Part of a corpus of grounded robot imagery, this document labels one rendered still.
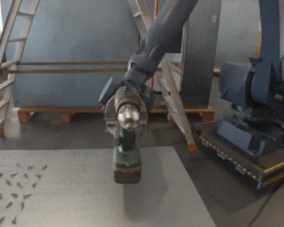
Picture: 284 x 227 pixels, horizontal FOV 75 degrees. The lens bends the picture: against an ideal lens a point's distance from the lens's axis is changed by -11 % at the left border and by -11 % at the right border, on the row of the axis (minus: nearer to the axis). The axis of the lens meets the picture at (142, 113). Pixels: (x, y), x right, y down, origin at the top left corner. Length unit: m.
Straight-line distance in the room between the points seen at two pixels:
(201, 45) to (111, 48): 1.09
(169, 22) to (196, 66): 1.80
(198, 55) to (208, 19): 0.44
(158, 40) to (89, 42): 1.70
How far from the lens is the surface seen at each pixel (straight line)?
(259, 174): 1.62
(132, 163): 0.52
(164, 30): 0.89
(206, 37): 2.67
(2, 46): 1.88
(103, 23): 2.48
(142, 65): 0.83
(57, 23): 2.58
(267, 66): 1.50
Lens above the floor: 1.10
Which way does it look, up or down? 22 degrees down
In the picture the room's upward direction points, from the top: 3 degrees clockwise
